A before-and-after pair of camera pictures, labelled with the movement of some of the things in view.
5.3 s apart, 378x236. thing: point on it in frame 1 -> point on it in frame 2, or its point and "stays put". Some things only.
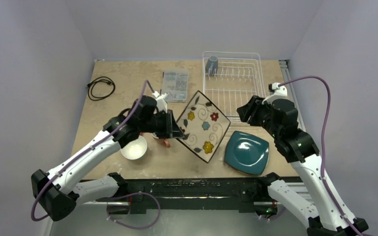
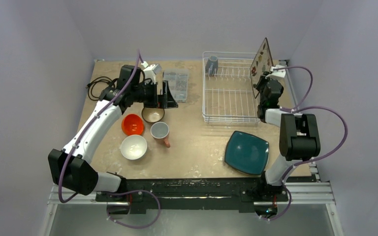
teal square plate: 247,153 stays put
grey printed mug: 212,65 stays put
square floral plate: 204,126 -> 262,62
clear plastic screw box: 175,82 stays put
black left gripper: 170,130 -> 165,101
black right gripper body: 252,108 -> 262,86
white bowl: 135,150 stays put
